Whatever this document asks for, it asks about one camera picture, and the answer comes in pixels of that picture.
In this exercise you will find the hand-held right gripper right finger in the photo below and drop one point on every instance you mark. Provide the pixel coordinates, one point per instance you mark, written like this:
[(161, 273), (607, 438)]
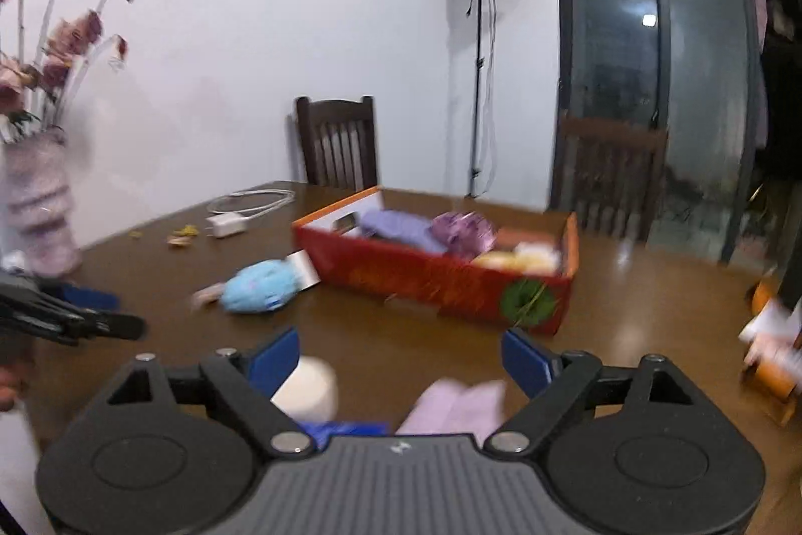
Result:
[(523, 362)]

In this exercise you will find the bunch of dried pink roses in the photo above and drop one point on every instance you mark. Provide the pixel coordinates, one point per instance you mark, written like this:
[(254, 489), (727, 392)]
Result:
[(59, 40)]

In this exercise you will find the orange and white wrappers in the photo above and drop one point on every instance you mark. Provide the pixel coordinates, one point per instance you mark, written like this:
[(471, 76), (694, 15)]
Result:
[(774, 347)]

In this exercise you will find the dark sliding glass door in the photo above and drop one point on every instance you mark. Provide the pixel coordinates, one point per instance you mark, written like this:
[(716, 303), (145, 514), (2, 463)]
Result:
[(689, 71)]

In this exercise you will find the hanging pink clothes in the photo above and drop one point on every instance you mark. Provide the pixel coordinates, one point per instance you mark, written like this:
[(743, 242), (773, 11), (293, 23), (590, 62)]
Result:
[(761, 40)]

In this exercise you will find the lavender fuzzy cloth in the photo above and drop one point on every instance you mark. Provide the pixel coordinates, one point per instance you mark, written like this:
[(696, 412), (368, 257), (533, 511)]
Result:
[(454, 409)]

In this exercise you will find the light blue plush toy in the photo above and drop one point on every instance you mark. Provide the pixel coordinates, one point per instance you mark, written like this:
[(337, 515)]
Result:
[(260, 287)]

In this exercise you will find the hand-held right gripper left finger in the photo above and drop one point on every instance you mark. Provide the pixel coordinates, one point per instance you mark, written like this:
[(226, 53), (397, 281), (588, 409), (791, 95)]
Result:
[(275, 362)]

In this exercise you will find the white charger plug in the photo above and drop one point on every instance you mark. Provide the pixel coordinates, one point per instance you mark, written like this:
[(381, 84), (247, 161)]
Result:
[(227, 226)]

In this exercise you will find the white tissue roll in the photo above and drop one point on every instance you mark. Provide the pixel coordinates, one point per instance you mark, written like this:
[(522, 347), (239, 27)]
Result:
[(307, 388)]

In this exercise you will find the pile of nut shells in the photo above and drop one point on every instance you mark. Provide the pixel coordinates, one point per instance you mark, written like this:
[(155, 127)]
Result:
[(180, 240)]

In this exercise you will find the red cardboard box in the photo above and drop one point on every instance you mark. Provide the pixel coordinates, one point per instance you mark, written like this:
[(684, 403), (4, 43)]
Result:
[(426, 281)]

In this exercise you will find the dark wooden slatted chair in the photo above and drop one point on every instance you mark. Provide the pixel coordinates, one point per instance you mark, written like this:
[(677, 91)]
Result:
[(338, 143), (611, 171)]

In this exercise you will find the person's left hand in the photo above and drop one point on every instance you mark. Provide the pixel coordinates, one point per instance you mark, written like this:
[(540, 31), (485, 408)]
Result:
[(9, 388)]

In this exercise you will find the yellow plush toy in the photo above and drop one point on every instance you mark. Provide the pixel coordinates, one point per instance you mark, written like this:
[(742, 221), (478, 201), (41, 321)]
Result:
[(520, 259)]

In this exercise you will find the purple cloth pouch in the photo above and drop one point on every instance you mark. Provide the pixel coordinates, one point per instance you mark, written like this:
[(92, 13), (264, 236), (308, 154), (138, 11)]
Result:
[(401, 228)]

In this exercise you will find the pink textured vase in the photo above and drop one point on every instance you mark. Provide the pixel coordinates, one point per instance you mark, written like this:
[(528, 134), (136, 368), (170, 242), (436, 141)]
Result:
[(37, 209)]

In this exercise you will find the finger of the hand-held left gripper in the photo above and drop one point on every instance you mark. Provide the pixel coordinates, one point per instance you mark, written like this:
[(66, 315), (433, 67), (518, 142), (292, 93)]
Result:
[(109, 326), (91, 297)]

